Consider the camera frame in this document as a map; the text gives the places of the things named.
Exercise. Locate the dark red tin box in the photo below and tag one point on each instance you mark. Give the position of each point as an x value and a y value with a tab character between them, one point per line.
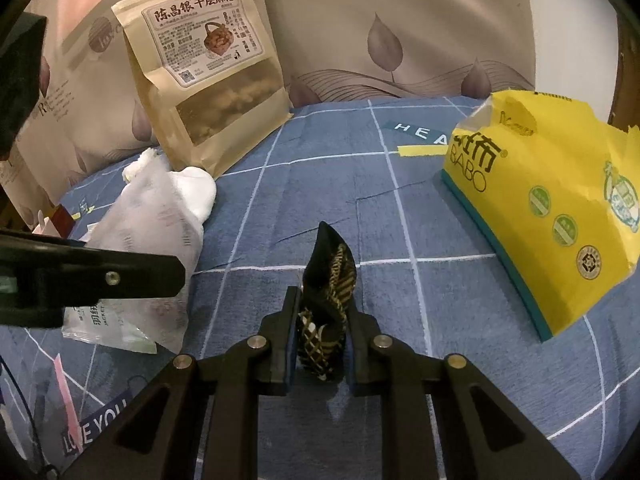
62	220

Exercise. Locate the white plastic garment packet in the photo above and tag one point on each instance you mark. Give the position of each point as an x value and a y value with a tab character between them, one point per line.
150	220

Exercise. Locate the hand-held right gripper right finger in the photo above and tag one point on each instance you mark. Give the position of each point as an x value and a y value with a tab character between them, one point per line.
356	355

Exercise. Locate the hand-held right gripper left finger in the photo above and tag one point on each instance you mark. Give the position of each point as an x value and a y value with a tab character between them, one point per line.
292	340

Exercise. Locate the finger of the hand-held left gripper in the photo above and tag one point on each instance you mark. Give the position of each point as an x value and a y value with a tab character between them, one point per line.
20	75
125	270

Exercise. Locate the beige leaf print curtain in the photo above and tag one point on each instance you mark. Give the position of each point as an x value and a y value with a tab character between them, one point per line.
350	20

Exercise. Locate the black gold patterned cloth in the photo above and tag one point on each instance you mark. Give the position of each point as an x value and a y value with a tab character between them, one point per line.
330	270

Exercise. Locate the brown kraft snack bag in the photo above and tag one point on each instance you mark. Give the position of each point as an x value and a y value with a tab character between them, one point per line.
210	110

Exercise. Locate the yellow tissue pack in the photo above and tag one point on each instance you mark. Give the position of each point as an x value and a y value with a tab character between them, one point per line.
540	200

